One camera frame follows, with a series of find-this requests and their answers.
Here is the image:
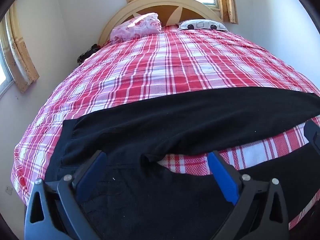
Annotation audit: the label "black sweater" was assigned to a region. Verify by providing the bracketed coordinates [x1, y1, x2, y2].
[46, 87, 320, 240]

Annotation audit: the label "dark object beside bed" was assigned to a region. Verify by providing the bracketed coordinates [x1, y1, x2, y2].
[76, 44, 100, 66]

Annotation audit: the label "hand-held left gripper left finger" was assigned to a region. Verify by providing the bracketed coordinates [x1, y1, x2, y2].
[24, 150, 108, 240]

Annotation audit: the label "white patterned pillow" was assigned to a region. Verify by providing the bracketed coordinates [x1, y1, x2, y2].
[177, 19, 228, 32]

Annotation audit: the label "pink floral pillow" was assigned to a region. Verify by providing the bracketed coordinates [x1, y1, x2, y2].
[110, 12, 162, 41]

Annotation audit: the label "side window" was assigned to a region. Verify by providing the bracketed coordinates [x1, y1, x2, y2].
[0, 47, 14, 93]

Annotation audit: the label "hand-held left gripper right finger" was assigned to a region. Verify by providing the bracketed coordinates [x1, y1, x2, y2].
[207, 150, 290, 240]

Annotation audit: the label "beige side window curtain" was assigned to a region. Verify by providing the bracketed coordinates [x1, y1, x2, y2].
[0, 0, 40, 93]

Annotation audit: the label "red plaid blanket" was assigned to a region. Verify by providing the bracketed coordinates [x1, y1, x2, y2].
[10, 26, 320, 230]

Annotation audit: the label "cream wooden headboard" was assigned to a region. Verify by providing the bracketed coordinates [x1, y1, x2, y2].
[98, 0, 223, 46]

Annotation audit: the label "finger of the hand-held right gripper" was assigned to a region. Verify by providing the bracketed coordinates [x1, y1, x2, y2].
[303, 121, 320, 156]

